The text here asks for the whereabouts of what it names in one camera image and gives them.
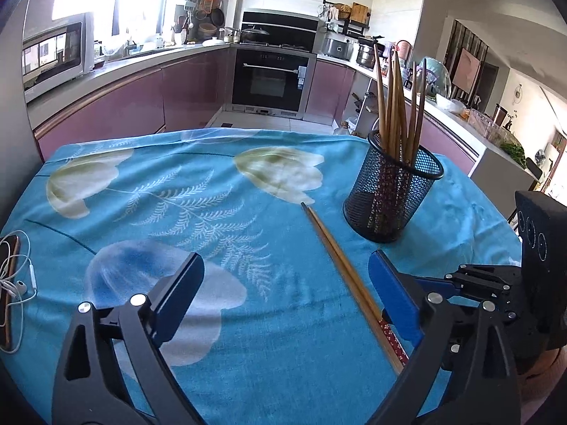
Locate silver microwave oven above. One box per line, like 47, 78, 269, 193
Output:
22, 12, 96, 104

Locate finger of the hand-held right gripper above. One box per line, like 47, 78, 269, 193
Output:
414, 264, 526, 304
443, 307, 485, 370

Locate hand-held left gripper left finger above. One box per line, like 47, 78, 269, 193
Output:
52, 251, 205, 425

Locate clear plastic container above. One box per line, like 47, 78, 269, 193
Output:
467, 108, 506, 143

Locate person's right forearm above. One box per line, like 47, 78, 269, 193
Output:
518, 350, 567, 425

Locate black built-in oven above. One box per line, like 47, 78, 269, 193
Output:
231, 48, 317, 120

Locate blue floral tablecloth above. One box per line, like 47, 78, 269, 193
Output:
9, 127, 523, 425

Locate black mesh utensil holder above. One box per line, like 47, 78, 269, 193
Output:
343, 130, 444, 243

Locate steel stock pot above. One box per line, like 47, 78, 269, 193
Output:
357, 44, 378, 70

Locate silver rice cooker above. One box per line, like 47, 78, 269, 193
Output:
320, 35, 355, 60

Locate black wok with lid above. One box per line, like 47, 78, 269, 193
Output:
241, 25, 270, 45

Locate floral-end wooden chopstick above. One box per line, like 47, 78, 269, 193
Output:
301, 204, 405, 375
305, 203, 410, 364

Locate purple cabinet door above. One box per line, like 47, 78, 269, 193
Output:
305, 59, 357, 125

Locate pink kettle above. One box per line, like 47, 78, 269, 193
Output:
394, 40, 414, 70

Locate bunch of wooden chopsticks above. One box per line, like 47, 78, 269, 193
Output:
370, 43, 428, 237

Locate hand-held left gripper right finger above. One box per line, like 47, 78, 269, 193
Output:
367, 249, 521, 425

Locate green mesh food cover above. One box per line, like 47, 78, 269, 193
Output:
414, 57, 451, 98

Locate white wired earphones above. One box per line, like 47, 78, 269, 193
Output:
0, 232, 40, 355

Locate green leafy vegetables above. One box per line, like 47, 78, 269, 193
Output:
500, 142, 529, 169

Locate black range hood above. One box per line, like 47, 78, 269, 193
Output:
241, 10, 320, 51

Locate purple base cabinets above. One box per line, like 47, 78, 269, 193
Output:
33, 49, 235, 160

